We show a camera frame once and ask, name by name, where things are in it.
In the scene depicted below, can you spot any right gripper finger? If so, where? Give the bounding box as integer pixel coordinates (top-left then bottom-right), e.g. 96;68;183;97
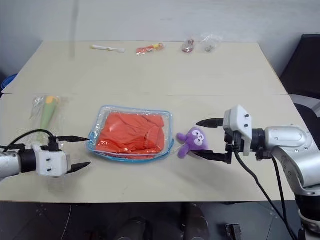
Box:
193;149;227;163
195;117;225;129

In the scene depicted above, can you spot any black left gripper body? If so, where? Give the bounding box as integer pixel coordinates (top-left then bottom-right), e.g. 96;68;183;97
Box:
47;136;61;152

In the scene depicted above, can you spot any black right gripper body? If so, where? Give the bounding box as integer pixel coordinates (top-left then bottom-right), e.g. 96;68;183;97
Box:
223;127;242;165

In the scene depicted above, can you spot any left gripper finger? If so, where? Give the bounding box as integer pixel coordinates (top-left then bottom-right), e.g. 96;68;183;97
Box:
58;135;91;144
66;161;92;176

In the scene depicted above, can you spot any orange cloth in clear bag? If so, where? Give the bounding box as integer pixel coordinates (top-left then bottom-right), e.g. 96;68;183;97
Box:
85;104;175;164

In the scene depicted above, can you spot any purple plush toy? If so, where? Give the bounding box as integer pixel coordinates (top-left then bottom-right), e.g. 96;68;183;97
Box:
176;126;212;159

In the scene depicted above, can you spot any clear bag with green toy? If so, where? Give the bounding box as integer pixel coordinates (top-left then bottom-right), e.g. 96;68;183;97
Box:
29;94;70;141

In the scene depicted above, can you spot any dark rounded shape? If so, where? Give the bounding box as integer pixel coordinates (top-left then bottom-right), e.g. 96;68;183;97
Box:
116;215;149;240
179;202;211;240

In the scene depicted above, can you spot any blue basin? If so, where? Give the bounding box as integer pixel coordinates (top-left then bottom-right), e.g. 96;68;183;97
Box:
0;73;19;94

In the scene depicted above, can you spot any clear bag with small parts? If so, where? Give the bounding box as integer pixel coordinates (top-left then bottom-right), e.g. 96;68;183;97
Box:
199;33;224;54

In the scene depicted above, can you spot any small black box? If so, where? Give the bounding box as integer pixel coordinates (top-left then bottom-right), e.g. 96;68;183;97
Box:
224;223;243;240

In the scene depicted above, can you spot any clear bag with red item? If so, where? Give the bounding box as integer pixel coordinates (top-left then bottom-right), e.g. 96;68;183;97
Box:
180;37;198;54

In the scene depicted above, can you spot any white toothbrush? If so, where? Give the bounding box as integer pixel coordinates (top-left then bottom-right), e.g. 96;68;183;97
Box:
89;44;126;54

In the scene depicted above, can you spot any orange packaged item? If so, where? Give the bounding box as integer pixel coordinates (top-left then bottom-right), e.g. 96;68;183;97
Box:
135;42;166;57

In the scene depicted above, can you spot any black chair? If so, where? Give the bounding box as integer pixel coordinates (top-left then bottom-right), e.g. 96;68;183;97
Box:
278;33;320;141

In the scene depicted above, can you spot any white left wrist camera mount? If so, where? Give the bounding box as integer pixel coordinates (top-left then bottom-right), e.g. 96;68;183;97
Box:
31;143;72;178

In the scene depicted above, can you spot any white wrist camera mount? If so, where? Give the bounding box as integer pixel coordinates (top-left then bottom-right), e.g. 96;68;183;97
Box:
222;104;254;157
31;143;72;178

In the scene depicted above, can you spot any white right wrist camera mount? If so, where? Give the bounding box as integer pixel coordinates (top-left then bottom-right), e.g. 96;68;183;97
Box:
222;104;254;157

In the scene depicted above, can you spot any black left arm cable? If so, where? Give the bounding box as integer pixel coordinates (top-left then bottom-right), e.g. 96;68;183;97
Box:
0;129;57;154

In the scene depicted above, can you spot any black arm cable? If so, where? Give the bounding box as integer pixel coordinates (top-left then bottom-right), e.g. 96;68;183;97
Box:
232;143;302;240
0;129;57;154

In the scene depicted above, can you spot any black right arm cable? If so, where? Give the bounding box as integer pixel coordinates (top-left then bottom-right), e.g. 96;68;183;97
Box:
232;143;302;240

